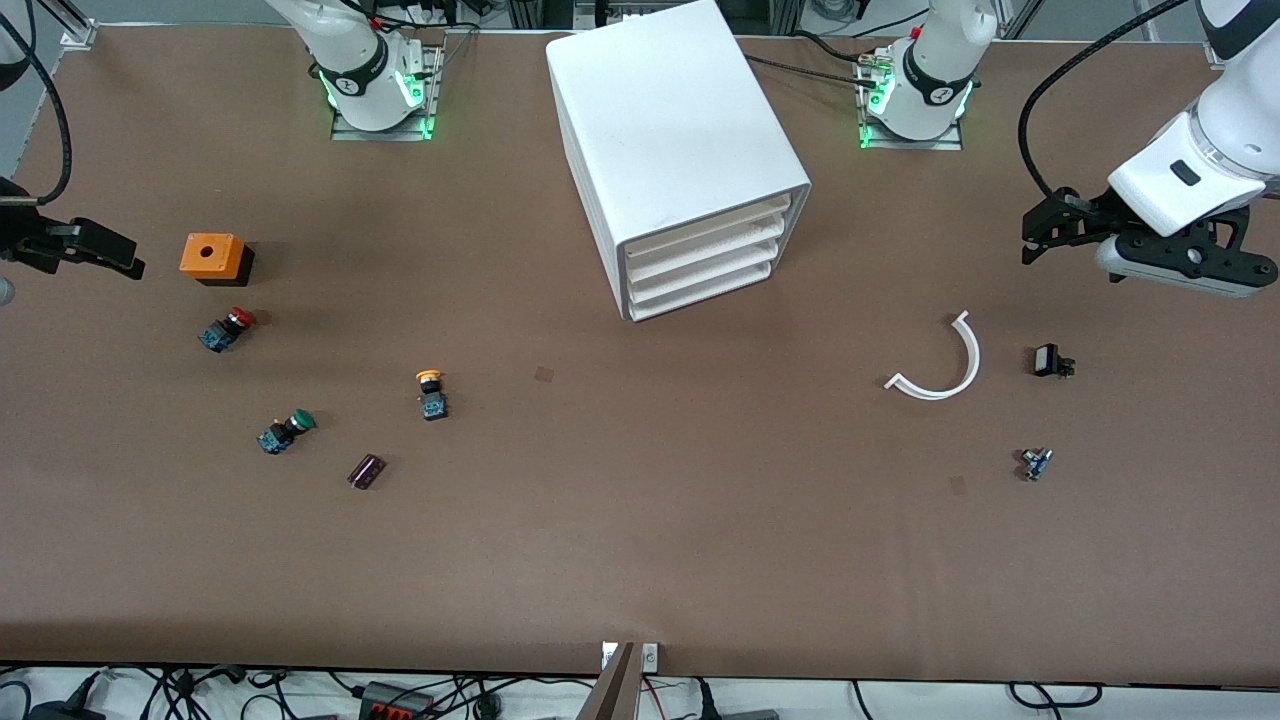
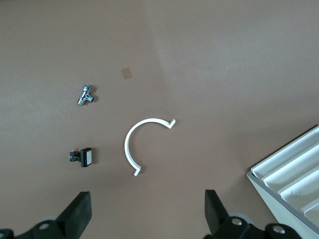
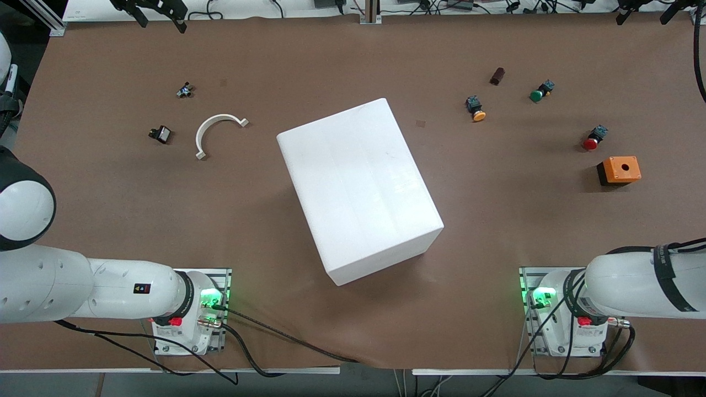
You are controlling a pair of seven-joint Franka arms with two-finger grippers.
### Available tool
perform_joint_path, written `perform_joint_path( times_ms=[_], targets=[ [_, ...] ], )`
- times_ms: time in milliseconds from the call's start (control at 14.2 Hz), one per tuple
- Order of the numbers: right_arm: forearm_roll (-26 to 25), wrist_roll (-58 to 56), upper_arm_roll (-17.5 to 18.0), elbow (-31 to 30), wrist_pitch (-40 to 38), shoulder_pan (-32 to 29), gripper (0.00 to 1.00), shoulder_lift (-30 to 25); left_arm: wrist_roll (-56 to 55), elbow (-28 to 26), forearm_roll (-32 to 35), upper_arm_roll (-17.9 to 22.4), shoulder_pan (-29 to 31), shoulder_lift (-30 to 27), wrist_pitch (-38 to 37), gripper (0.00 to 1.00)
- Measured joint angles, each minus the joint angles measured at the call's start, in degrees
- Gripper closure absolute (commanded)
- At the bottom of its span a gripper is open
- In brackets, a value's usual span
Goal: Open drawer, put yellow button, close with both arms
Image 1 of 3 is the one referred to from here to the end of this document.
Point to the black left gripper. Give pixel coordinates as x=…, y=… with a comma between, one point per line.
x=1092, y=217

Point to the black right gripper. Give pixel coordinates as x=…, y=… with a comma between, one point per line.
x=22, y=240

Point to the yellow push button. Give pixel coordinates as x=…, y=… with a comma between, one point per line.
x=432, y=395

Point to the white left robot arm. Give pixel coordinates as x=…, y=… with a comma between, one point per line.
x=935, y=80

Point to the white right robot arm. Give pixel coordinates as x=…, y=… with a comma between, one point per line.
x=365, y=80

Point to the orange button box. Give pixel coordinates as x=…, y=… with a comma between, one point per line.
x=210, y=256

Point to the red push button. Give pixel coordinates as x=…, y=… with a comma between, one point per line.
x=225, y=330

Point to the green push button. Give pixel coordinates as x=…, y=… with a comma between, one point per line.
x=285, y=432

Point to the white curved plastic strip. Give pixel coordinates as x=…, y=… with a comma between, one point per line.
x=968, y=360

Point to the small blue potentiometer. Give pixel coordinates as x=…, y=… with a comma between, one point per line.
x=1036, y=464

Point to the purple cylindrical capacitor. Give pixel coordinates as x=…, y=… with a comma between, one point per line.
x=366, y=471

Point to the black power plug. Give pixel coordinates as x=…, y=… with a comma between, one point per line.
x=65, y=708

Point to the black power strip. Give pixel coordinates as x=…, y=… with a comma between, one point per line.
x=395, y=700

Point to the small black switch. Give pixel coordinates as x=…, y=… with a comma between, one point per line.
x=1048, y=360

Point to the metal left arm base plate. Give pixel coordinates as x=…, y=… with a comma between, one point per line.
x=910, y=143

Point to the aluminium frame profile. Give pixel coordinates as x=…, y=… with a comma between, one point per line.
x=72, y=28

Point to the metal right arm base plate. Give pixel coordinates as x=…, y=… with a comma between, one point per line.
x=385, y=133

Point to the small white bracket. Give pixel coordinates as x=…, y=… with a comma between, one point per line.
x=608, y=656
x=650, y=657

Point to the wooden post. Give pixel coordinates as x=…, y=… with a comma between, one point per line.
x=612, y=690

